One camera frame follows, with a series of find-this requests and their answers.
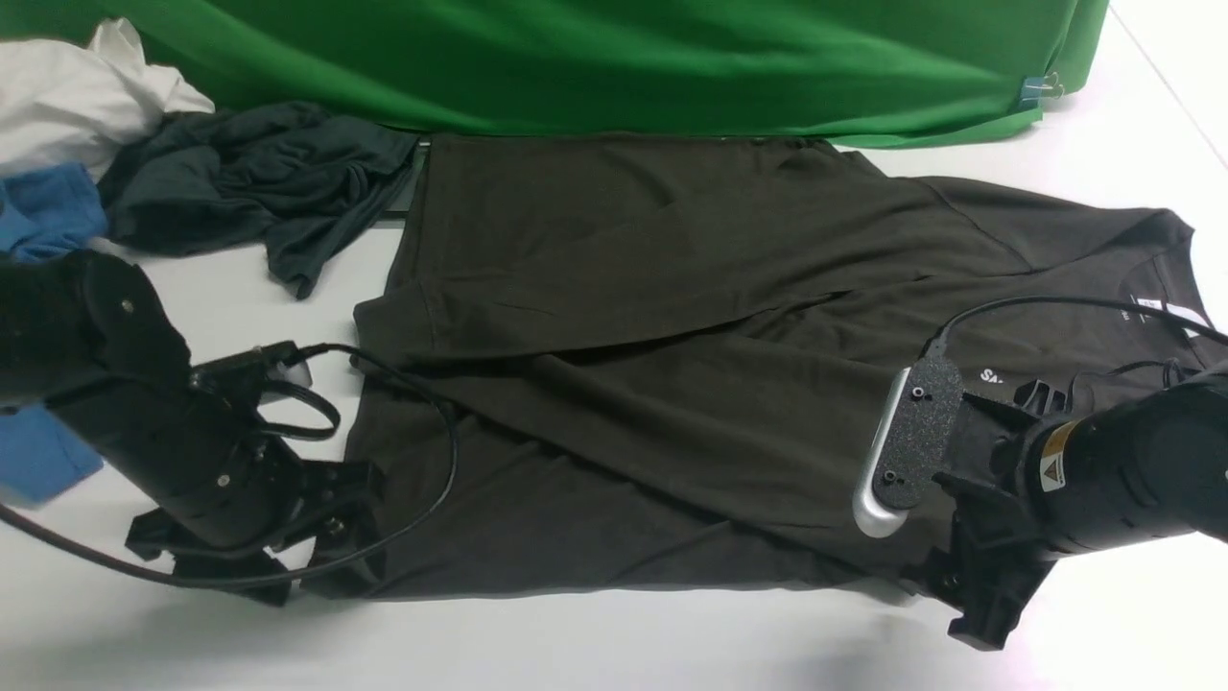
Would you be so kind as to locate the gray long-sleeved shirt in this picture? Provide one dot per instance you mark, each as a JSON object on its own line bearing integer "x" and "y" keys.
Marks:
{"x": 668, "y": 357}

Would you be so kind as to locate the white crumpled garment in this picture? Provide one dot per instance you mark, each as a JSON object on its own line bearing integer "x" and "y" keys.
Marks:
{"x": 64, "y": 103}

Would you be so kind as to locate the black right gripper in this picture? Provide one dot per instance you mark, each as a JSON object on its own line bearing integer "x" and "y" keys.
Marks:
{"x": 1000, "y": 543}

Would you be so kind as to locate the dark teal crumpled garment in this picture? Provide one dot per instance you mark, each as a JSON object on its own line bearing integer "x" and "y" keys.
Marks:
{"x": 302, "y": 181}

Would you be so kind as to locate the blue binder clip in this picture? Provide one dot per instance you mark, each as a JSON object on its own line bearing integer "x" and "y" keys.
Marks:
{"x": 1035, "y": 90}

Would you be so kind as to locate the green backdrop cloth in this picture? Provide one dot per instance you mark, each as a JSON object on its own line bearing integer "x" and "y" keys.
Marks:
{"x": 875, "y": 74}

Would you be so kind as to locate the blue t-shirt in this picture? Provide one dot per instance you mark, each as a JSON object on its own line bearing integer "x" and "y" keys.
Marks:
{"x": 46, "y": 213}

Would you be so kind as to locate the metal table cable hatch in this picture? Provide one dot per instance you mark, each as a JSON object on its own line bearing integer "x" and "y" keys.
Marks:
{"x": 402, "y": 201}

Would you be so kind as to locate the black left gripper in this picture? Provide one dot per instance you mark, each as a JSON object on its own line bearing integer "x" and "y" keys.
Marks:
{"x": 223, "y": 479}

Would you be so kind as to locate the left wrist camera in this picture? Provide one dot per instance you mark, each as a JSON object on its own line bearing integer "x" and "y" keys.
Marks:
{"x": 261, "y": 375}

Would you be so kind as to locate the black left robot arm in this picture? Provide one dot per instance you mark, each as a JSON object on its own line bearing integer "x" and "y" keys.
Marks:
{"x": 86, "y": 337}

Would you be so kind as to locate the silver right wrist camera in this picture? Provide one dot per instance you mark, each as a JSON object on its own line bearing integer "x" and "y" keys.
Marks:
{"x": 909, "y": 445}

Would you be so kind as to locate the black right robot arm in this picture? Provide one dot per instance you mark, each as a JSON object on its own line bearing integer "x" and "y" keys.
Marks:
{"x": 1145, "y": 469}

